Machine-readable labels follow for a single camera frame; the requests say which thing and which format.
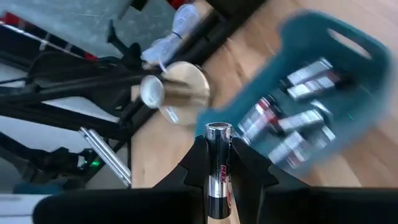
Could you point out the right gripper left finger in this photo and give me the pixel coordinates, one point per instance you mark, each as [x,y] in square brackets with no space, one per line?
[124,208]

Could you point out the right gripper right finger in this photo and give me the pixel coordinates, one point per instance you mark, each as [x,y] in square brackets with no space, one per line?
[311,208]

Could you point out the silver black AA battery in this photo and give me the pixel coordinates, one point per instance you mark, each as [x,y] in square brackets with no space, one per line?
[264,126]
[286,146]
[256,112]
[314,88]
[323,137]
[321,107]
[300,119]
[219,161]
[311,71]

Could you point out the teal plastic bin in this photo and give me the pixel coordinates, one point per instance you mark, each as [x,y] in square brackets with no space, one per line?
[298,40]

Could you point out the black device green light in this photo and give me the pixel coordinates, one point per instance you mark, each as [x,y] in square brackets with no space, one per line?
[62,165]

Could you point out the silver metal bracket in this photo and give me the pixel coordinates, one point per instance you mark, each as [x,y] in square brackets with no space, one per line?
[105,155]

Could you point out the black metal table frame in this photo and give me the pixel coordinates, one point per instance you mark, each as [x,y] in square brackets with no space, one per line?
[62,118]

